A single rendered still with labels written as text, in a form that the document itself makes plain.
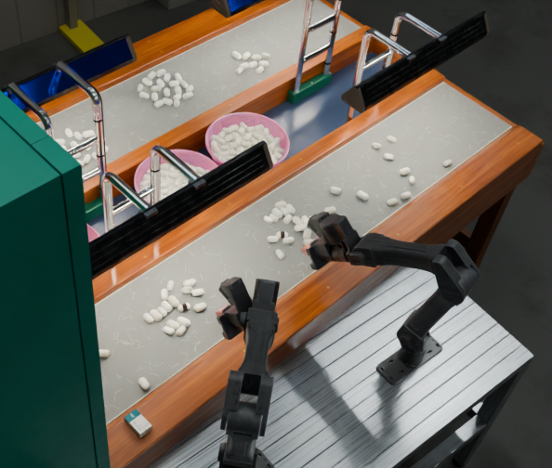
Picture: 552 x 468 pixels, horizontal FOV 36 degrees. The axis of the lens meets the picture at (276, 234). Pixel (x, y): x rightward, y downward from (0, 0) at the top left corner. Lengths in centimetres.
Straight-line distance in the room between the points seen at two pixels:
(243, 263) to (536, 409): 133
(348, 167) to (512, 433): 112
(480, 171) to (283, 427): 109
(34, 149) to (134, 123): 162
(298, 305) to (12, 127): 125
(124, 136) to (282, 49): 72
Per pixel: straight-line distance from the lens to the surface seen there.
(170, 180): 256
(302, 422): 218
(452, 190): 266
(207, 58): 302
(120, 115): 277
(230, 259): 236
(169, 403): 207
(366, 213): 255
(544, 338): 341
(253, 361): 173
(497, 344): 245
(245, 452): 189
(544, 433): 317
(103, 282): 228
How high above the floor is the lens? 257
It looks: 49 degrees down
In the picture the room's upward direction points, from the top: 9 degrees clockwise
